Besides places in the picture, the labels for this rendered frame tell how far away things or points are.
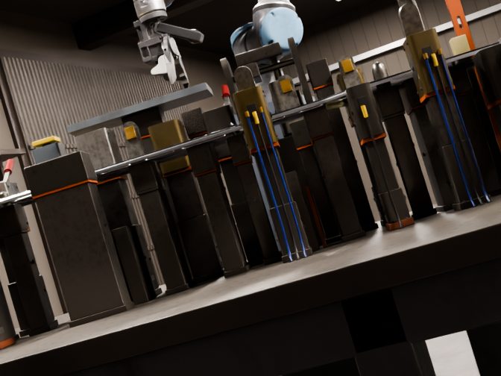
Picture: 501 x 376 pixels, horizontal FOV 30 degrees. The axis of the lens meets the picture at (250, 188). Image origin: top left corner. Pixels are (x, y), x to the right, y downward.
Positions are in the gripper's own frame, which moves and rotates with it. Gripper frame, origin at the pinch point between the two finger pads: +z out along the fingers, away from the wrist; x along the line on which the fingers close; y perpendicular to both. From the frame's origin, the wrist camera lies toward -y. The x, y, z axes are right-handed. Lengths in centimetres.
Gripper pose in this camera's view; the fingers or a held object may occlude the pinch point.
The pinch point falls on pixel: (183, 87)
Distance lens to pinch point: 239.3
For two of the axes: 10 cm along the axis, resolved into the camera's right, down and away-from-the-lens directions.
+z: 2.9, 9.6, -0.5
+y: -9.4, 3.0, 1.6
